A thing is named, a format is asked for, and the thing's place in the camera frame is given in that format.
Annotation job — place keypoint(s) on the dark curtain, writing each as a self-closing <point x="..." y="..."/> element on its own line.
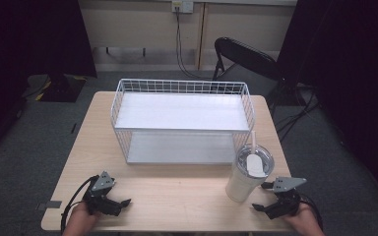
<point x="29" y="49"/>
<point x="351" y="82"/>

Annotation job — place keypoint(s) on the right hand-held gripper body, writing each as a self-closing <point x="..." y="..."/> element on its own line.
<point x="285" y="196"/>

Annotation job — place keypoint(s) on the person's left hand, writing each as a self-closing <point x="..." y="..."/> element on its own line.
<point x="82" y="209"/>

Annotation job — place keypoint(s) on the black stand base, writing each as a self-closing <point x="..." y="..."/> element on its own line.
<point x="57" y="86"/>

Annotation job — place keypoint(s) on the white tumbler cup with straw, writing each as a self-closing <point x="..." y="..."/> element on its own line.
<point x="246" y="178"/>

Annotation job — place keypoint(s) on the person's right hand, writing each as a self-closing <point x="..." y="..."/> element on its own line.
<point x="300" y="214"/>

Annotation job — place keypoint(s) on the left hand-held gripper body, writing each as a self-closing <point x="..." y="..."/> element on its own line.
<point x="99" y="196"/>

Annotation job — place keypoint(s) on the black folding chair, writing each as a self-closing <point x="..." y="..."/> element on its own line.
<point x="246" y="57"/>

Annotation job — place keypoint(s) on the grey tape strip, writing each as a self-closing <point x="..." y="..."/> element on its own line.
<point x="49" y="205"/>

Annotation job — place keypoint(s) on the white wall socket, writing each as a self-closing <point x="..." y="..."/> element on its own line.
<point x="182" y="6"/>

